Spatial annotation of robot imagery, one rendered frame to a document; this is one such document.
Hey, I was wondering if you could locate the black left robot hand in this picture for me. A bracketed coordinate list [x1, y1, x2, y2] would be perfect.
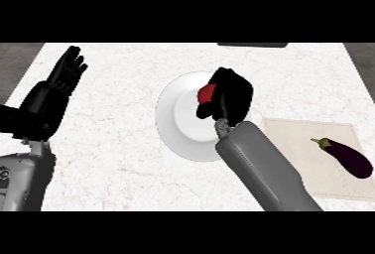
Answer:
[0, 45, 90, 143]

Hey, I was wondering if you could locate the beige placemat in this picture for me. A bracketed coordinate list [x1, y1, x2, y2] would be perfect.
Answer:
[263, 117, 375, 202]

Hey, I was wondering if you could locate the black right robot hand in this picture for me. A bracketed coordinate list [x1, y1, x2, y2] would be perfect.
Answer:
[195, 66, 255, 128]

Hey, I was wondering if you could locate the white round plate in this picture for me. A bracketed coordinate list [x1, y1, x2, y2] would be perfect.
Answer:
[153, 70, 255, 163]

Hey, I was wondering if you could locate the red tomato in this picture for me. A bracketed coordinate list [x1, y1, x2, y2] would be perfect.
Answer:
[196, 82, 217, 105]

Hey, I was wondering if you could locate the purple eggplant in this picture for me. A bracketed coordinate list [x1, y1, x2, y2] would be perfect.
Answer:
[308, 137, 375, 180]

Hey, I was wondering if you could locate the dark grey flat object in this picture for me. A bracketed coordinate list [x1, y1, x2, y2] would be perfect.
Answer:
[217, 42, 289, 49]

